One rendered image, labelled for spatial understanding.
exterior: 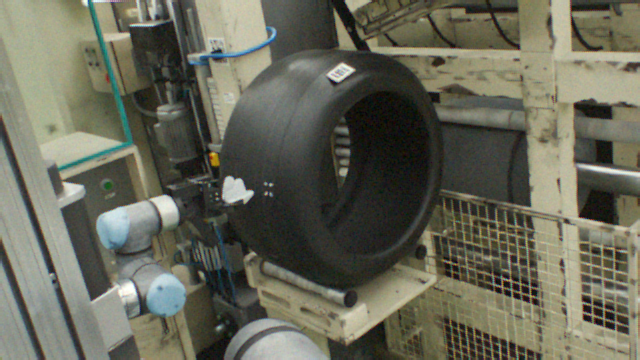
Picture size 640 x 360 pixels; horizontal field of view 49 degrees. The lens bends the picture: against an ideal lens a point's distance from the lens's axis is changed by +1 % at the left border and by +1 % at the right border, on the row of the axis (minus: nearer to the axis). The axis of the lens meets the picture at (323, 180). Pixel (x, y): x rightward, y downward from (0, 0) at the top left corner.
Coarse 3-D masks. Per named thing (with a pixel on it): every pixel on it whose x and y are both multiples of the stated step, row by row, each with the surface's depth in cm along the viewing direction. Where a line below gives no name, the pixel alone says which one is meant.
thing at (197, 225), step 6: (192, 210) 150; (186, 216) 149; (192, 216) 150; (198, 216) 151; (186, 222) 153; (192, 222) 150; (198, 222) 151; (204, 222) 152; (192, 228) 153; (198, 228) 151; (204, 228) 152; (198, 234) 154; (204, 234) 153; (210, 234) 154; (204, 240) 154; (210, 240) 154; (216, 240) 155; (210, 246) 155
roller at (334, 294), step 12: (264, 264) 199; (276, 276) 195; (288, 276) 191; (300, 276) 188; (300, 288) 189; (312, 288) 184; (324, 288) 181; (336, 288) 178; (336, 300) 177; (348, 300) 175
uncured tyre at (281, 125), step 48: (288, 96) 160; (336, 96) 159; (384, 96) 198; (240, 144) 165; (288, 144) 155; (384, 144) 208; (432, 144) 184; (288, 192) 156; (384, 192) 207; (432, 192) 187; (288, 240) 161; (336, 240) 203; (384, 240) 197
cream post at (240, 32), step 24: (216, 0) 181; (240, 0) 184; (216, 24) 185; (240, 24) 185; (264, 24) 190; (240, 48) 186; (264, 48) 191; (216, 72) 194; (240, 72) 187; (240, 96) 189; (312, 336) 222
